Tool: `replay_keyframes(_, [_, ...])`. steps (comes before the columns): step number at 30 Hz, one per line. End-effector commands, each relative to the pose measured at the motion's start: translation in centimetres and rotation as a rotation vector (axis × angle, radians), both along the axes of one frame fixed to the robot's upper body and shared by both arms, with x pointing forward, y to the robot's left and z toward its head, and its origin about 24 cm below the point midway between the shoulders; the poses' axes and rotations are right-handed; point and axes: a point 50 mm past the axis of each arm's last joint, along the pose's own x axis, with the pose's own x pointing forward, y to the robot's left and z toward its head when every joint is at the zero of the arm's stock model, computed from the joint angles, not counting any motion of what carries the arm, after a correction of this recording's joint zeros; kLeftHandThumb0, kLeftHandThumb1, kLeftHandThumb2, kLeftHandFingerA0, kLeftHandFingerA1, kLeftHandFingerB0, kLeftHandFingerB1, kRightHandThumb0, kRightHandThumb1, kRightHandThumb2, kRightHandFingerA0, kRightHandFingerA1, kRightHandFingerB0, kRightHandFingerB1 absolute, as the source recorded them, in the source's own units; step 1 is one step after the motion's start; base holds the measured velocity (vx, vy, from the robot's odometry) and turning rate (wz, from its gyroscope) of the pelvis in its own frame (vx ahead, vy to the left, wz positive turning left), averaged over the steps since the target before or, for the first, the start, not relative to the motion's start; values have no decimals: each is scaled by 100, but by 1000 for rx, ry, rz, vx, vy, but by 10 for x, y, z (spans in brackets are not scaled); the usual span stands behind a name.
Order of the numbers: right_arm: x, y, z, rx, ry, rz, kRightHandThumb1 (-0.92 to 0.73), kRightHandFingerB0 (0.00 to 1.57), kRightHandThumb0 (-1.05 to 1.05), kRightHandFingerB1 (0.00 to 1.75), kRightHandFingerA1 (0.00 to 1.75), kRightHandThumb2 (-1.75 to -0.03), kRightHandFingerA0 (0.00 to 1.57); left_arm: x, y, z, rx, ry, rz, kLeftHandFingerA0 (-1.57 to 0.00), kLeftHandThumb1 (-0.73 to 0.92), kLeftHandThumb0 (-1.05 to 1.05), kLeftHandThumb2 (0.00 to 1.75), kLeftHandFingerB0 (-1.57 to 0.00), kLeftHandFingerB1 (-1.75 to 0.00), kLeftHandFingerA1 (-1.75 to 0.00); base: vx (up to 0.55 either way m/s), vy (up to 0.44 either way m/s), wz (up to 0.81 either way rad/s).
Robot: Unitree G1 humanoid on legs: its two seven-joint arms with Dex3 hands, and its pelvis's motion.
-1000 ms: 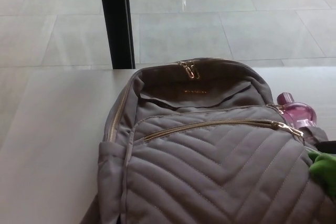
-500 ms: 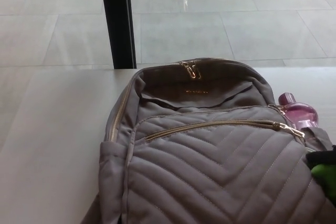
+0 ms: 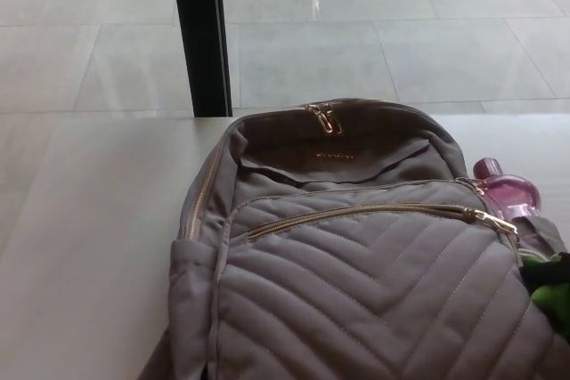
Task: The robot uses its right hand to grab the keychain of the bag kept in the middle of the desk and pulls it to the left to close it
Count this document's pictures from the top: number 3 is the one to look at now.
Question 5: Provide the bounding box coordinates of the grey quilted backpack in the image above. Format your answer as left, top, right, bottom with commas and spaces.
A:
151, 97, 570, 380

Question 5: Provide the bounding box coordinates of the green plush keychain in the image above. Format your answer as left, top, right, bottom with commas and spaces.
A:
527, 253, 570, 315

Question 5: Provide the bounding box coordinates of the purple transparent water bottle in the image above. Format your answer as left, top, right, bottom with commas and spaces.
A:
472, 156, 542, 222

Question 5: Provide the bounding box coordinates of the black window frame post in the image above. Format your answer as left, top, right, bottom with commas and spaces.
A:
168, 0, 234, 118

